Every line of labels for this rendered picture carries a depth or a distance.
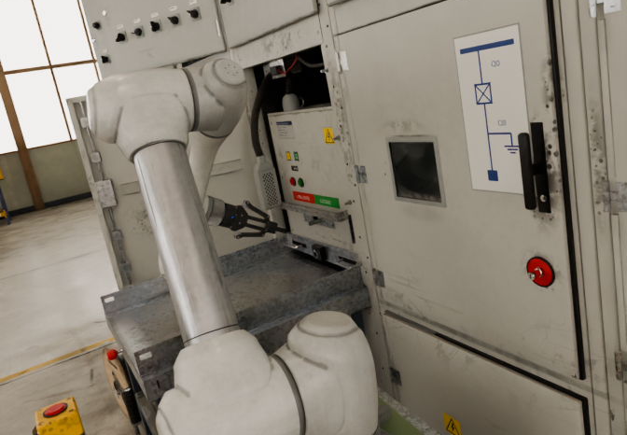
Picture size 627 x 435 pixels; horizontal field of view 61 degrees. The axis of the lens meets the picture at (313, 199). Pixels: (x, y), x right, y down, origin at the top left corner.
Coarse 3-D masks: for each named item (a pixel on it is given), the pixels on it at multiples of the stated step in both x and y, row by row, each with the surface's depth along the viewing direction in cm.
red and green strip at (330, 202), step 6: (294, 192) 197; (300, 192) 192; (294, 198) 198; (300, 198) 193; (306, 198) 190; (312, 198) 186; (318, 198) 182; (324, 198) 178; (330, 198) 175; (336, 198) 171; (324, 204) 180; (330, 204) 176; (336, 204) 173
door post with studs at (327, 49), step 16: (320, 0) 142; (320, 16) 144; (336, 64) 144; (336, 80) 146; (336, 96) 148; (336, 112) 150; (336, 128) 153; (352, 160) 149; (352, 176) 152; (352, 192) 154; (352, 208) 157; (368, 256) 156; (368, 272) 158; (384, 352) 162; (384, 368) 165; (384, 384) 167
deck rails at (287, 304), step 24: (240, 264) 203; (144, 288) 186; (168, 288) 190; (312, 288) 154; (336, 288) 159; (120, 312) 179; (240, 312) 144; (264, 312) 148; (288, 312) 151; (144, 360) 132; (168, 360) 135
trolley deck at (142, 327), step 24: (264, 264) 202; (288, 264) 196; (240, 288) 181; (264, 288) 177; (288, 288) 172; (360, 288) 161; (144, 312) 176; (168, 312) 172; (312, 312) 151; (120, 336) 160; (144, 336) 157; (168, 336) 153; (264, 336) 145; (144, 384) 129; (168, 384) 132
